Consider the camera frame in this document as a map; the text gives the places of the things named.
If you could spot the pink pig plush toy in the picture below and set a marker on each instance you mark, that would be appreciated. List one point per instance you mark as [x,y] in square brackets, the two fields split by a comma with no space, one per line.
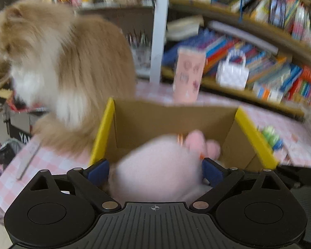
[155,168]

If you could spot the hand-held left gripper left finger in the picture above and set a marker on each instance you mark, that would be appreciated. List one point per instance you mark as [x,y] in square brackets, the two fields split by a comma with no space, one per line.
[99,170]

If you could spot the green blue caterpillar toy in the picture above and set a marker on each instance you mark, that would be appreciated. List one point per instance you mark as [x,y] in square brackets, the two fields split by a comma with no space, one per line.
[272,137]

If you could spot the fluffy orange and white cat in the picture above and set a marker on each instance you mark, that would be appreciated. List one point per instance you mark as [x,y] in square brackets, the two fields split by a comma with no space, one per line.
[67,70]

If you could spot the pen holder with pens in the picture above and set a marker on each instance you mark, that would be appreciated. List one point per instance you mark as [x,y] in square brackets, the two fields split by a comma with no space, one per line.
[141,51]

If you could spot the yellow cardboard box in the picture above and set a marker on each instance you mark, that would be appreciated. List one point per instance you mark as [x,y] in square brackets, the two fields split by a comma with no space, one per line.
[248,134]

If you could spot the stack of lying white books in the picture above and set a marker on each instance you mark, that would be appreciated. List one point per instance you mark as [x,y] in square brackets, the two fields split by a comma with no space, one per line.
[184,28]

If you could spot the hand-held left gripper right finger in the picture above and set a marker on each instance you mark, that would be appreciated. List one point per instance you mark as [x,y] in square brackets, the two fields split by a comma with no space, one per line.
[212,173]

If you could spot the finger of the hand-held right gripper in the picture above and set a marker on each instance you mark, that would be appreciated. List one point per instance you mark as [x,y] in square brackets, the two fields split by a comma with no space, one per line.
[300,176]

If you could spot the white shelf post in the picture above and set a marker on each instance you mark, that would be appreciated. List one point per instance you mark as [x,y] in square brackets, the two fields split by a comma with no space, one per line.
[159,31]

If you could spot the row of red books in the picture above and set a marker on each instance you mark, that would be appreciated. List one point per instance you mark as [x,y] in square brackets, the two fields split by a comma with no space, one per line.
[305,88]

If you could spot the pink cartoon storage box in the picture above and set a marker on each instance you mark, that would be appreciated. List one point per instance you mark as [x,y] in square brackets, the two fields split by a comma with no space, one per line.
[189,75]

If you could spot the row of colourful books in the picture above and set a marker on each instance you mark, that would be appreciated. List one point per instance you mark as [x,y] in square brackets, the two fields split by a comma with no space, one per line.
[248,57]

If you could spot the wooden bookshelf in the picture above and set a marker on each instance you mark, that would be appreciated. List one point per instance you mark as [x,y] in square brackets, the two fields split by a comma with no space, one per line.
[261,28]

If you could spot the row of thin upright books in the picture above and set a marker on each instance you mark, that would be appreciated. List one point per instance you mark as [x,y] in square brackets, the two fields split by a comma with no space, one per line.
[280,7]

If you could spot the pink chick plush toy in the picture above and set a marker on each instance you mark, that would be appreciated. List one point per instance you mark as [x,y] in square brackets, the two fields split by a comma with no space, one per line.
[204,145]

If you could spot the white quilted pearl handbag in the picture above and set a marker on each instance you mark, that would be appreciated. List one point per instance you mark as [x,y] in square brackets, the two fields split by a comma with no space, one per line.
[232,75]

